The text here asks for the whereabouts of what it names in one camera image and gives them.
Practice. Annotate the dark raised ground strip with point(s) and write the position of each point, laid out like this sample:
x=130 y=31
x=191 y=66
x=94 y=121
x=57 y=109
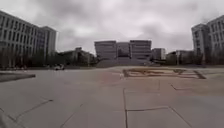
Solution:
x=13 y=77

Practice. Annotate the pale multi-storey building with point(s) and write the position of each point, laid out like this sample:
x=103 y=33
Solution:
x=213 y=36

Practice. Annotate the grey paved plaza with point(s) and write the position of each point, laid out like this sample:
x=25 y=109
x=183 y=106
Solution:
x=93 y=96

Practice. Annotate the row of dark trees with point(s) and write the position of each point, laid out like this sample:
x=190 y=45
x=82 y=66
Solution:
x=20 y=59

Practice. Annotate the low grey building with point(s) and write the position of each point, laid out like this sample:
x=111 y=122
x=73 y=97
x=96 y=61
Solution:
x=181 y=56

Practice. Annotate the low dark building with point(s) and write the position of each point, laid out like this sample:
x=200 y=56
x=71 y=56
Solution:
x=76 y=56

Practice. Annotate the small pale building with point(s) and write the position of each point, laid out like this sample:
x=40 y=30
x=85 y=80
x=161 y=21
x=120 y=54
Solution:
x=158 y=53

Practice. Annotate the large grey multi-storey building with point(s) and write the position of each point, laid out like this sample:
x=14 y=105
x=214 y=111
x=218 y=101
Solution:
x=20 y=36

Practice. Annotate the grey twin-block building with stairs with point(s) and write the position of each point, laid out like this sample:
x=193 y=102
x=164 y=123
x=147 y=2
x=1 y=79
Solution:
x=106 y=50

